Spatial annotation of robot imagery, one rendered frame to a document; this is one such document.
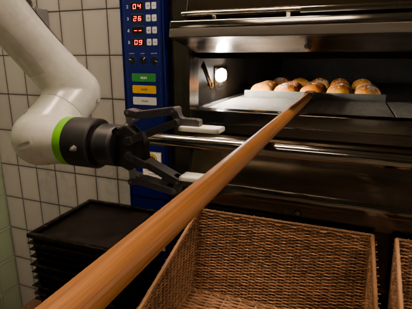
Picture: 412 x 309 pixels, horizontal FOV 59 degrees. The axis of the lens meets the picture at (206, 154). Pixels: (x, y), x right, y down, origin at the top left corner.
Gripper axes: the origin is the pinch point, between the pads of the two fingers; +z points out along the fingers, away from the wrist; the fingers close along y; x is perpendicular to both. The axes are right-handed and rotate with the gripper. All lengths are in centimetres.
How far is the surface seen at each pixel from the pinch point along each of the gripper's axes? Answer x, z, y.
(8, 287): -50, -118, 87
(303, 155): -18.2, 13.4, 3.4
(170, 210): 24.9, 6.2, -1.3
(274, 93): -100, -9, -1
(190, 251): -44, -23, 46
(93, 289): 37.2, 6.8, -0.8
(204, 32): -41.1, -16.7, -21.7
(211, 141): -18.5, -6.1, 2.2
